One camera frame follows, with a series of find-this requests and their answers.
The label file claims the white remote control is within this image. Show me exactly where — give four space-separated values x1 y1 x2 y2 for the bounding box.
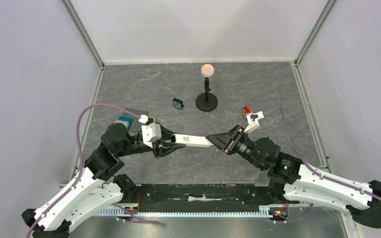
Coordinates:
171 134 213 148

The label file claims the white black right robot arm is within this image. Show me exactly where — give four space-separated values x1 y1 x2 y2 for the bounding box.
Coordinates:
206 125 381 229

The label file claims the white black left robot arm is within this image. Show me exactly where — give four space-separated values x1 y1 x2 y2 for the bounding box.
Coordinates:
22 116 185 238

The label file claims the grey lego baseplate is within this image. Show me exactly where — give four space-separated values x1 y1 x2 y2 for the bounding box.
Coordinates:
123 108 149 134

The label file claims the blue grey lego brick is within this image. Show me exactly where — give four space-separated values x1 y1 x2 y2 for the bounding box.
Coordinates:
115 116 132 130

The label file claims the small black blue block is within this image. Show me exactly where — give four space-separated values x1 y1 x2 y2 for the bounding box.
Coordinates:
172 98 184 110

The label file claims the small red toy block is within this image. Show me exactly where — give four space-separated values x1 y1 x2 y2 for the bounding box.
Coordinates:
242 106 251 120

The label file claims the black round stand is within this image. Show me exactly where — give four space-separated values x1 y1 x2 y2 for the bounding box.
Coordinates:
195 77 218 112

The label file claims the pink ball on stand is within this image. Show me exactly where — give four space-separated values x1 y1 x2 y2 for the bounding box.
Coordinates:
200 64 215 78

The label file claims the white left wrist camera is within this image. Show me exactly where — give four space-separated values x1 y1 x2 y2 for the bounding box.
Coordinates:
141 122 162 148

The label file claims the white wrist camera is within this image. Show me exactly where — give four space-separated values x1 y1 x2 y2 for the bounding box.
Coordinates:
141 122 162 148
244 111 264 134

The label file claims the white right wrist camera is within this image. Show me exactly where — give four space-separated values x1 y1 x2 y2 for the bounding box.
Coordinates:
244 111 264 134

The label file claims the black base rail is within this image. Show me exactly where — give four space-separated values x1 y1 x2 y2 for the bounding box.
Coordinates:
121 183 286 213

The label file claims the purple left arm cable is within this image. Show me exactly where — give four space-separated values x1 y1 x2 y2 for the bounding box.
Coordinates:
24 103 160 238

